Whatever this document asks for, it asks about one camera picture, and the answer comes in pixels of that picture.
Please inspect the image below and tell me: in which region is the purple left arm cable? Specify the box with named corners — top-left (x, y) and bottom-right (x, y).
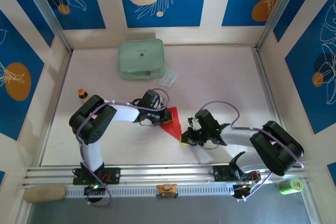
top-left (75, 88), bottom-right (171, 208)

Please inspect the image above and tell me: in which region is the small brown bottle orange cap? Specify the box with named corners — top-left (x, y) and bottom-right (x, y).
top-left (77, 89), bottom-right (89, 104)

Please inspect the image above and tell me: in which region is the aluminium side rail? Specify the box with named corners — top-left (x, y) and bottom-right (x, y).
top-left (251, 47), bottom-right (296, 162)
top-left (38, 49), bottom-right (74, 167)

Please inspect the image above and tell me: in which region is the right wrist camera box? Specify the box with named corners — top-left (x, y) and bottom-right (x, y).
top-left (187, 109), bottom-right (220, 133)

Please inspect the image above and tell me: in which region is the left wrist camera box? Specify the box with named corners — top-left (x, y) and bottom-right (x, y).
top-left (141, 89), bottom-right (161, 110)

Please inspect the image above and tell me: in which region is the slotted grey cable duct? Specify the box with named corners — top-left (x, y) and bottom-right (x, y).
top-left (64, 184), bottom-right (236, 199)

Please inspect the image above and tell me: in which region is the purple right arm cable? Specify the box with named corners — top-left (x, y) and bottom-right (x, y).
top-left (198, 100), bottom-right (305, 201)

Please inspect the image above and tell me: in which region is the red paper sheet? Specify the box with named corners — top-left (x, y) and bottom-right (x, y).
top-left (159, 106), bottom-right (184, 141)

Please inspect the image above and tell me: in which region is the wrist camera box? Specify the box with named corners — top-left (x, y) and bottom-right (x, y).
top-left (141, 89), bottom-right (161, 110)
top-left (187, 109), bottom-right (220, 133)

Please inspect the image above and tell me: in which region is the clear plastic packet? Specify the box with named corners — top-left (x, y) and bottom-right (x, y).
top-left (158, 70), bottom-right (177, 89)

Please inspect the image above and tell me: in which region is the green cup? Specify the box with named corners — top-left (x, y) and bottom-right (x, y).
top-left (277, 177), bottom-right (304, 195)

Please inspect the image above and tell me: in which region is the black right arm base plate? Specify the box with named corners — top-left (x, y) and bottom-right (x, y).
top-left (209, 165), bottom-right (260, 183)

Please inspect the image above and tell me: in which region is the mint green zip pouch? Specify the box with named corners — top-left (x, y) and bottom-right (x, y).
top-left (118, 38), bottom-right (167, 80)

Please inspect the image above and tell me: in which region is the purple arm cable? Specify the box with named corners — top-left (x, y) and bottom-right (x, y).
top-left (75, 88), bottom-right (171, 208)
top-left (198, 100), bottom-right (305, 201)

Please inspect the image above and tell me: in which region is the beige foam block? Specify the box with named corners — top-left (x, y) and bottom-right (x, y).
top-left (23, 184), bottom-right (67, 204)

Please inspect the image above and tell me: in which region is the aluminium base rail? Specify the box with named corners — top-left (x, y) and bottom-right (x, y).
top-left (22, 161), bottom-right (313, 190)

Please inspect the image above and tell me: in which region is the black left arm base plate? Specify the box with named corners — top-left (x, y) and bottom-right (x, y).
top-left (72, 166), bottom-right (121, 185)

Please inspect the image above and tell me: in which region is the yellow orange clamp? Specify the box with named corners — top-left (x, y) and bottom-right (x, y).
top-left (156, 183), bottom-right (179, 199)

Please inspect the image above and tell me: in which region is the aluminium corner post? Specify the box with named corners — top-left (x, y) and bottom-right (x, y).
top-left (19, 0), bottom-right (74, 53)
top-left (256, 0), bottom-right (307, 51)

